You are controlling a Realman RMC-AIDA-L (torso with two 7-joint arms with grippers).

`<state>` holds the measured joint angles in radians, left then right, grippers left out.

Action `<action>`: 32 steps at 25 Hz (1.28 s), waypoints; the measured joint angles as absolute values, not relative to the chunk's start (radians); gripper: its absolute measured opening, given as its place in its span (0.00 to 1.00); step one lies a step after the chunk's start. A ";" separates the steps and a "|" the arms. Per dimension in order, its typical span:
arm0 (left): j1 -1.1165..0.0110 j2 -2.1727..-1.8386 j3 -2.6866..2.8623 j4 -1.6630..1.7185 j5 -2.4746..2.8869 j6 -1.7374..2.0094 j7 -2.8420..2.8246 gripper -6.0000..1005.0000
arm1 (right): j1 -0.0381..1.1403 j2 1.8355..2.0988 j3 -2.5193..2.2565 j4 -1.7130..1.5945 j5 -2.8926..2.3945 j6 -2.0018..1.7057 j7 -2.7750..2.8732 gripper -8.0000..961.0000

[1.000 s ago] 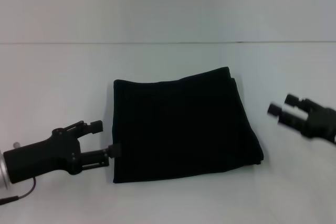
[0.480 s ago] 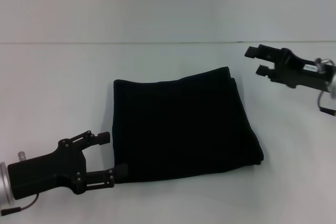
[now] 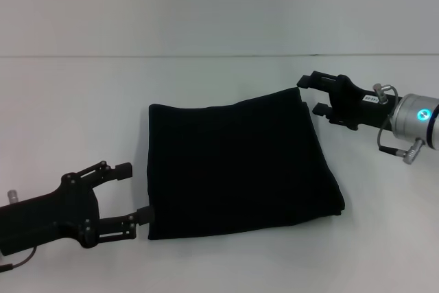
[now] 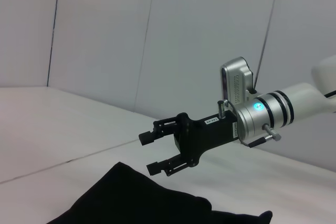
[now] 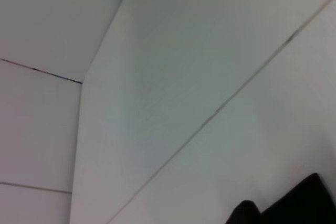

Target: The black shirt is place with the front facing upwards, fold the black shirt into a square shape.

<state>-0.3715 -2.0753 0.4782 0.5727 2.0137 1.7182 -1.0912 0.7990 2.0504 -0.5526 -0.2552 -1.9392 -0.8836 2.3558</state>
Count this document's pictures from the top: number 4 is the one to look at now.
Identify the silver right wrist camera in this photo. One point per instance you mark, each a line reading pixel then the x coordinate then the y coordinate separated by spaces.
pixel 236 79

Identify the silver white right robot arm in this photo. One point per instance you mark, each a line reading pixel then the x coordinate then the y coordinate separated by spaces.
pixel 283 108

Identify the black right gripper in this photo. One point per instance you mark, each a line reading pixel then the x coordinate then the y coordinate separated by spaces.
pixel 204 134

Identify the black shirt with FREE print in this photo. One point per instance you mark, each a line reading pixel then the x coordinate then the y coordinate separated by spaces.
pixel 147 197

